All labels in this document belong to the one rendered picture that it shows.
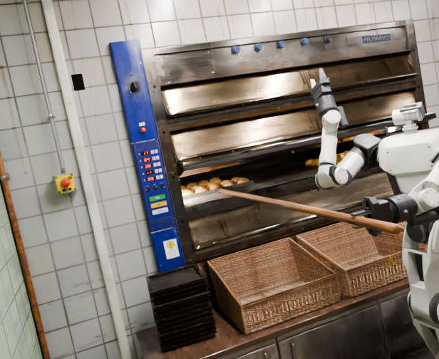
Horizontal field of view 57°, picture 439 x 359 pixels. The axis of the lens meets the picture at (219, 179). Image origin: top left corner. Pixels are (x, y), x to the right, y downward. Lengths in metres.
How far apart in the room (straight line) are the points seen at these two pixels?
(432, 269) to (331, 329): 0.59
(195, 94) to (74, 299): 1.32
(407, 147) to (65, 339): 1.93
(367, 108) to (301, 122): 0.52
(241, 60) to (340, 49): 0.71
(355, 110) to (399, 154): 1.07
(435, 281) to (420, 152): 0.58
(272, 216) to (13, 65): 1.66
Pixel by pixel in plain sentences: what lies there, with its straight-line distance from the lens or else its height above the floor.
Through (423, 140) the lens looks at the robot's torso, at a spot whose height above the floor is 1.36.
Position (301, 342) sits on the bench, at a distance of 2.19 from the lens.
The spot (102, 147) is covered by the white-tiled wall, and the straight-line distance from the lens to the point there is 2.30.
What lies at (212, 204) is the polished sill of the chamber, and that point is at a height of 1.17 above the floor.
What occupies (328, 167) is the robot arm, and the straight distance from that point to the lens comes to 1.82.
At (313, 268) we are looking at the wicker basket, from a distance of 2.43.
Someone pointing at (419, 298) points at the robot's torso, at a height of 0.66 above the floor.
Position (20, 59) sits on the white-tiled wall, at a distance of 2.37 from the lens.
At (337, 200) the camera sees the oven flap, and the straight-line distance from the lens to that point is 2.79.
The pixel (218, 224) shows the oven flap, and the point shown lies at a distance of 2.45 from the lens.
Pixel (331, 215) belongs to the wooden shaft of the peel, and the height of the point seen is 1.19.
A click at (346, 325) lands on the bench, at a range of 2.30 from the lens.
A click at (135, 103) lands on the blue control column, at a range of 2.31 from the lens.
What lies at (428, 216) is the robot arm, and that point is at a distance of 1.49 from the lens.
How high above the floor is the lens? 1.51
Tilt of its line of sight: 5 degrees down
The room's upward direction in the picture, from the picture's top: 11 degrees counter-clockwise
